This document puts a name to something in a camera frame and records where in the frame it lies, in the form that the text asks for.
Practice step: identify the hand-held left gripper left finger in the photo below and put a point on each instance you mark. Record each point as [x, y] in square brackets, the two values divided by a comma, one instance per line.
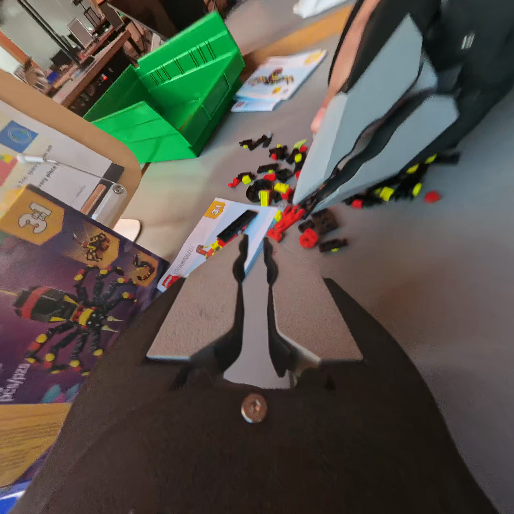
[197, 317]

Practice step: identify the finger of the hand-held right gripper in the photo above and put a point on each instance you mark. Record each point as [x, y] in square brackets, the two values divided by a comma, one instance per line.
[361, 96]
[393, 148]

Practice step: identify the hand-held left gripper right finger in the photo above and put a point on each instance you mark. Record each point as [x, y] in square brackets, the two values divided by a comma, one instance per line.
[317, 317]

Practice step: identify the pile of lego pieces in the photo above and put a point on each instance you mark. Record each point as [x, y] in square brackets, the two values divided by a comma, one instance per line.
[321, 221]

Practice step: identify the purple lego set box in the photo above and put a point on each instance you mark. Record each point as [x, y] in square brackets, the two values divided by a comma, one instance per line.
[56, 321]

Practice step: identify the person's right hand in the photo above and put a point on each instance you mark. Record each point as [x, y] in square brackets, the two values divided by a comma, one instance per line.
[337, 64]

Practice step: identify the open spider instruction booklet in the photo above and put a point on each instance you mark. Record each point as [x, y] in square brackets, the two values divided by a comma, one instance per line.
[201, 249]

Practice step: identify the closed instruction booklet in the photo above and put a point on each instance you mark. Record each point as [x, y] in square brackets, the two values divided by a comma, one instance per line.
[277, 80]

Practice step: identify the crumpled white paper bag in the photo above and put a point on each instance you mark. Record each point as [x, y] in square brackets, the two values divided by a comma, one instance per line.
[321, 6]

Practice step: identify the green plastic bin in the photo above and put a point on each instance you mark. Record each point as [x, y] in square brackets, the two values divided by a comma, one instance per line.
[169, 104]

